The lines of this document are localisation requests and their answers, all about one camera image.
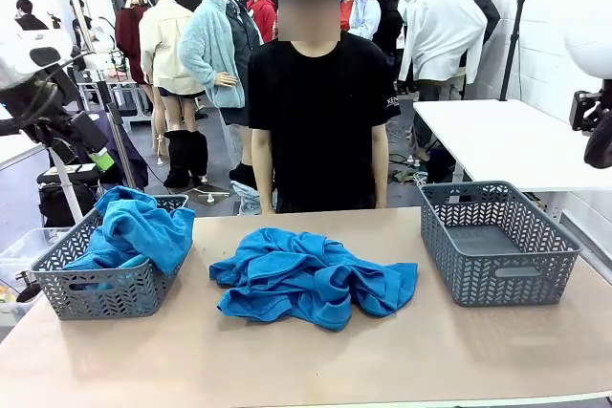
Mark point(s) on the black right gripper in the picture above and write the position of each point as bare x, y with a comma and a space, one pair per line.
585, 109

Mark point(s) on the mannequin in red shirt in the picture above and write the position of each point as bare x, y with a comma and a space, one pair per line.
265, 14

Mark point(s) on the black fuzzy boot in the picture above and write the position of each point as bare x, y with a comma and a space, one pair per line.
197, 155
176, 159

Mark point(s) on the slanted metal pole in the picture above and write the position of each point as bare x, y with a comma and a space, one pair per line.
115, 121

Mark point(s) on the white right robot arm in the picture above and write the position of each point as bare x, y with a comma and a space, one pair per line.
593, 49

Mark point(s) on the person's right forearm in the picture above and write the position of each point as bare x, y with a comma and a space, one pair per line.
262, 174

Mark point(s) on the mannequin in white jacket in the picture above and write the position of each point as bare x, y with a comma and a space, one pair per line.
444, 30

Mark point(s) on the bystander in black shirt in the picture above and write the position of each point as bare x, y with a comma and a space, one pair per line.
31, 21

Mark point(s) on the black bag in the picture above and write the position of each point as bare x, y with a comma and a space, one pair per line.
62, 202

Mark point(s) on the white table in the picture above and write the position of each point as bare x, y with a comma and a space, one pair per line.
502, 140
14, 150

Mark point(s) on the clear plastic storage box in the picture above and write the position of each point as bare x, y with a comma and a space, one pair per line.
28, 245

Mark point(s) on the crumpled blue jeans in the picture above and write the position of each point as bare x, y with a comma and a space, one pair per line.
246, 200

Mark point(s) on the mannequin in maroon sweater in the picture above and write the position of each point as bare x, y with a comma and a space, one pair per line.
129, 30

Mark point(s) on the mannequin in black coat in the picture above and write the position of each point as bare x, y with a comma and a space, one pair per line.
485, 6

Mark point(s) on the purple cloth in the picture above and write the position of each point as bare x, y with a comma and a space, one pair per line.
129, 159

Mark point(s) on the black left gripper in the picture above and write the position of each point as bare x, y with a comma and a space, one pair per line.
86, 133

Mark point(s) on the black tripod stand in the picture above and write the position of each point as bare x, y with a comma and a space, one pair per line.
512, 45

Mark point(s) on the grey plastic lattice basket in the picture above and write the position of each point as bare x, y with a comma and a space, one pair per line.
483, 241
110, 293

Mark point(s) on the mannequin in cream jacket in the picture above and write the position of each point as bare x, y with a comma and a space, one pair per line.
167, 45

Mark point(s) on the mannequin in black jacket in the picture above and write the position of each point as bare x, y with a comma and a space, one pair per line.
389, 21

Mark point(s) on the person in black t-shirt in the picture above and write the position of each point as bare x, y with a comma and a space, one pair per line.
320, 116

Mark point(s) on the mannequin in pale blue fleece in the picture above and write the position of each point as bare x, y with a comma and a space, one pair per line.
210, 45

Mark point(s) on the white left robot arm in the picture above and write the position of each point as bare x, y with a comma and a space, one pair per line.
24, 49

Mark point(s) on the mannequin base plate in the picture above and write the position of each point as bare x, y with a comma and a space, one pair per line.
210, 195

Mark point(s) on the person's left forearm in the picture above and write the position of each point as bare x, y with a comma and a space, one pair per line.
380, 169

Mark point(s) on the mannequin in grey vest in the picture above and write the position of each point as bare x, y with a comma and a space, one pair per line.
241, 45

